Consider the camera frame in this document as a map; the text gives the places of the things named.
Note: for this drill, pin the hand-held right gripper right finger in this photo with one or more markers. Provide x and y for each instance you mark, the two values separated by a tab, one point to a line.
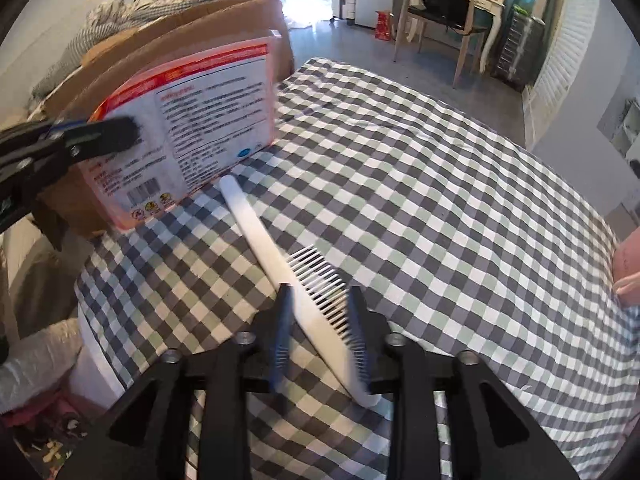
357	330

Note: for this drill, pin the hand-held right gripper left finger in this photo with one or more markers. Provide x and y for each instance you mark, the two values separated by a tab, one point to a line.
281	345

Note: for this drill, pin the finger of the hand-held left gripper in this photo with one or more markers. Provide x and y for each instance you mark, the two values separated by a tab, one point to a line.
105	137

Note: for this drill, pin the orange printed packet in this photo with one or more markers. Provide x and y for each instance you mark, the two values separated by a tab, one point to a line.
210	110

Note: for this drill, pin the white comb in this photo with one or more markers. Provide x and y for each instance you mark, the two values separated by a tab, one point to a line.
250	225

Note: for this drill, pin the brown cardboard box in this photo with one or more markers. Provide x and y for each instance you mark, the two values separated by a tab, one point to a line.
200	25

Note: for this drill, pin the grey patterned blanket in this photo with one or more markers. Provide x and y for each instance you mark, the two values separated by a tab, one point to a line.
125	10

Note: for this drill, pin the checked tablecloth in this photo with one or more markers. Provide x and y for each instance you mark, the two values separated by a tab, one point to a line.
425	185

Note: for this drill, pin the silver plastic bag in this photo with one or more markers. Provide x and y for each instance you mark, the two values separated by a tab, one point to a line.
35	365

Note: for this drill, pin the dark patterned cloth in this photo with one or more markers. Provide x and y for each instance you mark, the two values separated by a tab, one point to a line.
50	435

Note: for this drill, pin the pink clothing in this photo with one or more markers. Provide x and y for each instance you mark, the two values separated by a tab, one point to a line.
630	265

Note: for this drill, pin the wooden chair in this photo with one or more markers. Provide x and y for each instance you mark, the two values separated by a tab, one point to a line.
462	55

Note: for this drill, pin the red bag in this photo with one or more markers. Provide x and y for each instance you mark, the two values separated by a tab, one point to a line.
385	27

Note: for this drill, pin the dark drawer tower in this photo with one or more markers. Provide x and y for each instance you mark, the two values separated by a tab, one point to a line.
520	45

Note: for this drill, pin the white shutter door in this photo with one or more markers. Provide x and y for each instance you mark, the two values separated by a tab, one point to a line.
560	60

